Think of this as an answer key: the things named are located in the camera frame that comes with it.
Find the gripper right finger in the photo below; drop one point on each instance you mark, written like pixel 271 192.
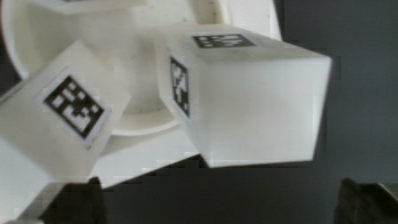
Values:
pixel 367 205

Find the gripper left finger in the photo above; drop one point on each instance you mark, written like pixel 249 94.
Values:
pixel 68 204

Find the white U-shaped fence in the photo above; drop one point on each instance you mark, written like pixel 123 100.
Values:
pixel 136 155

